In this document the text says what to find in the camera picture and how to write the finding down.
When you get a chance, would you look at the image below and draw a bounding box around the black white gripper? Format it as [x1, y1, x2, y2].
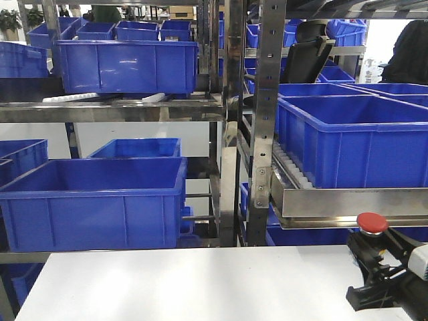
[346, 227, 427, 320]

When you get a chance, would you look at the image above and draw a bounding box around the red push button switch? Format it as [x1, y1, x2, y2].
[356, 212, 389, 235]

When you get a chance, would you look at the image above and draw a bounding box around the steel rack right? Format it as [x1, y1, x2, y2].
[234, 1, 427, 246]

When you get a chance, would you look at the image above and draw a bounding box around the white roller track right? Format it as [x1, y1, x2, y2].
[272, 141, 314, 189]

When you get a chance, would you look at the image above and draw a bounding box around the white roller track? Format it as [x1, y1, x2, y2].
[42, 92, 100, 103]
[272, 141, 314, 189]

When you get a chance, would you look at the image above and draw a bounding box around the large blue bin right shelf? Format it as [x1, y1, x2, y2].
[278, 95, 427, 189]

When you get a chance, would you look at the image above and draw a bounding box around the blue bin rear right shelf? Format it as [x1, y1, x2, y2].
[278, 83, 373, 97]

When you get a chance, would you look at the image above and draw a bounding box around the black office chair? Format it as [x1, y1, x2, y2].
[280, 19, 335, 84]

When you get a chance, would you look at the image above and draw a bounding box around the blue bin behind lower left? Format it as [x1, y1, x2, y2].
[88, 138, 181, 158]

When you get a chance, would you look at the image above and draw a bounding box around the large blue bin lower left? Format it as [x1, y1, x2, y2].
[1, 156, 187, 252]

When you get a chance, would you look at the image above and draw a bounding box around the large blue bin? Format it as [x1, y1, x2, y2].
[57, 40, 199, 94]
[1, 156, 187, 252]

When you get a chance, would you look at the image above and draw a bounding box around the white roller track left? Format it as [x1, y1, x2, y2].
[42, 92, 100, 103]

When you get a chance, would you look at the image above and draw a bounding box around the large blue bin upper left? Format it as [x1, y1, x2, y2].
[57, 40, 199, 94]

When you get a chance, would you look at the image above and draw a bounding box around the blue bin far left lower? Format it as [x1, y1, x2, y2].
[1, 139, 48, 186]

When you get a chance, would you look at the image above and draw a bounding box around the blue bin far left upper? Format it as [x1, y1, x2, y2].
[1, 41, 49, 78]

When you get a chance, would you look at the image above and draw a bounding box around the potted plant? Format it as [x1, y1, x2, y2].
[1, 9, 22, 41]

